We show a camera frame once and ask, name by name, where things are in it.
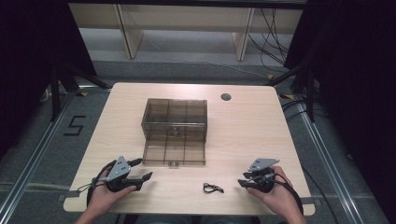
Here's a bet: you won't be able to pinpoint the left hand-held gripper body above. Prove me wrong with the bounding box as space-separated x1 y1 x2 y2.
106 155 144 192

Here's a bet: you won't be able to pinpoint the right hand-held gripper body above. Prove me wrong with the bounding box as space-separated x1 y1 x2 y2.
247 158 281 194

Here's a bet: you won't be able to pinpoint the person's right hand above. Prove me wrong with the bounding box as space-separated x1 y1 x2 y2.
247 165 302 217

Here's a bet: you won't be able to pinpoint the person's left hand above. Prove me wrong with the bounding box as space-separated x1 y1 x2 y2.
88 167 137 215

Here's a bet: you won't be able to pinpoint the transparent brown compartment box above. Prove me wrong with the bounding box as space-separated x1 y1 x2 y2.
140 97 208 166

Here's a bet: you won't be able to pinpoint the black metal stand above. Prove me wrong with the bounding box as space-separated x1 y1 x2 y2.
264 62 316 123
49 61 112 123

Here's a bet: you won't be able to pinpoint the light wooden desk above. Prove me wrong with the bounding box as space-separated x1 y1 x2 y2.
68 3 304 63

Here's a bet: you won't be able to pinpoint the dark curtain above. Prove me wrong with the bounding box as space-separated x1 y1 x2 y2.
283 0 396 216
0 0 98 160

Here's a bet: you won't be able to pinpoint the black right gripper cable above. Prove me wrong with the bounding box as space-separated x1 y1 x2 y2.
270 173 304 217

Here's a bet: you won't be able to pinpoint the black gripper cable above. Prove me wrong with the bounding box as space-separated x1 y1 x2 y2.
77 160 118 207
270 173 304 217

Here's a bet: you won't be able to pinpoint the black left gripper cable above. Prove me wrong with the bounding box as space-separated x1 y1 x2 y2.
77 160 118 207

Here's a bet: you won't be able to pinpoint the small black cable piece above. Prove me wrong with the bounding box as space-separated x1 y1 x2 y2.
203 182 225 194

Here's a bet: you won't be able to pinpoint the aluminium floor rail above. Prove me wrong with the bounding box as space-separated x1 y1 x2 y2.
294 102 366 224
0 91 77 222

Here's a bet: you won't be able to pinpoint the black floor cables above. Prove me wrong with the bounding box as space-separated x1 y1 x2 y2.
280 98 329 123

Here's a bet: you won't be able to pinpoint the thin white floor cable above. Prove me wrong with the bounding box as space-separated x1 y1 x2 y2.
146 34 271 79

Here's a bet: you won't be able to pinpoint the bundle of black hanging cables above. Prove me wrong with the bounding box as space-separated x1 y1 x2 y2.
247 7 291 75

